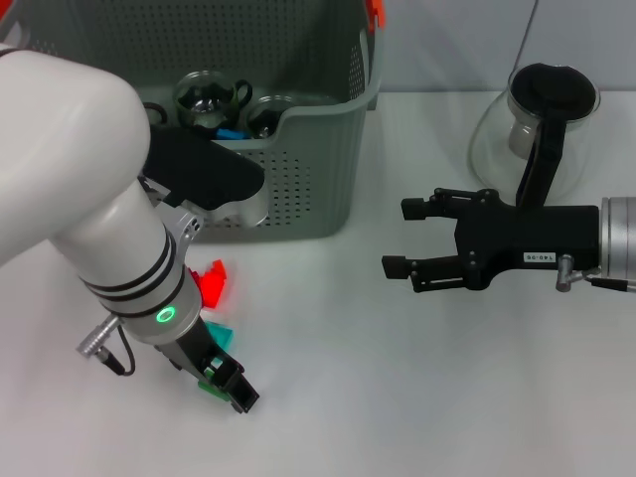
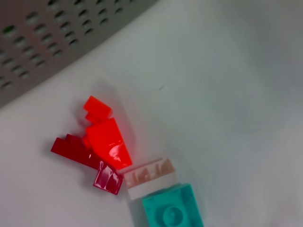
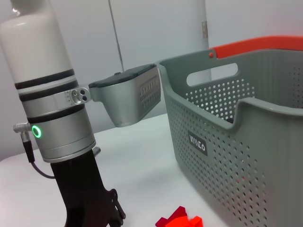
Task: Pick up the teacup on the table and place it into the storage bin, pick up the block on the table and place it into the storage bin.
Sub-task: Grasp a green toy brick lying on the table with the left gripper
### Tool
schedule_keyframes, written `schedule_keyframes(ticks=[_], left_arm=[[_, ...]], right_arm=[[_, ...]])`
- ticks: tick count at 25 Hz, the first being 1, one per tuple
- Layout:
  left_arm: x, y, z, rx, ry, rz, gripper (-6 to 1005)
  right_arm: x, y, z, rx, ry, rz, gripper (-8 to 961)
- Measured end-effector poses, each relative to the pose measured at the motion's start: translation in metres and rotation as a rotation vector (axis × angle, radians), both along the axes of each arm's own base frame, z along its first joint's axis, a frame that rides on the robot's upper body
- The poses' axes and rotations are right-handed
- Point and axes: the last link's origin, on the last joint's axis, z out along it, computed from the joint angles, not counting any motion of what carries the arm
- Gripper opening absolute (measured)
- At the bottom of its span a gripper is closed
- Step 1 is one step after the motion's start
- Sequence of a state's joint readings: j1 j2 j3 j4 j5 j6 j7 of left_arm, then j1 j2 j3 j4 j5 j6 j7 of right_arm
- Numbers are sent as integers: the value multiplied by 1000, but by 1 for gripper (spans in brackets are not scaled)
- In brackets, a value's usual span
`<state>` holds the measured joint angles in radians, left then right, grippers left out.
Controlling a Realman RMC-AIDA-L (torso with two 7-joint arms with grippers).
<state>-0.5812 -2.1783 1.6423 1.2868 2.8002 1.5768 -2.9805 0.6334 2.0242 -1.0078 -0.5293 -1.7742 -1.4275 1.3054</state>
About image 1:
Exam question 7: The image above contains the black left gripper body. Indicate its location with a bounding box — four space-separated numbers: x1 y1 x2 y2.
153 319 226 385

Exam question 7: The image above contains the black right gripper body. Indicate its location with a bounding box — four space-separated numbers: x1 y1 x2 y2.
454 189 602 292

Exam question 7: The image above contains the long green toy brick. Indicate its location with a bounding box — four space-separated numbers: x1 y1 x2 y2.
197 364 228 398

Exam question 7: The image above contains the teal square toy brick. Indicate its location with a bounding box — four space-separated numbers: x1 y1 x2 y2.
205 320 236 348

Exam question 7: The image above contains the glass teacup black sleeve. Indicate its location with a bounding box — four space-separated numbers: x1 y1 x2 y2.
245 93 299 141
172 70 254 133

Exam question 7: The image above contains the grey perforated storage bin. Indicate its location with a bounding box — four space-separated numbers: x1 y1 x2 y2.
0 0 388 244

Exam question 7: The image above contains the bright red toy brick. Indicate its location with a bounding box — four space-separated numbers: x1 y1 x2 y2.
197 258 229 310

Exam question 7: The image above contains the right gripper cable plug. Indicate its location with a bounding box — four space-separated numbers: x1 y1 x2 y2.
555 253 636 295

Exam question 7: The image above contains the glass pitcher black handle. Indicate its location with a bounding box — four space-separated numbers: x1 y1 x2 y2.
467 62 602 208

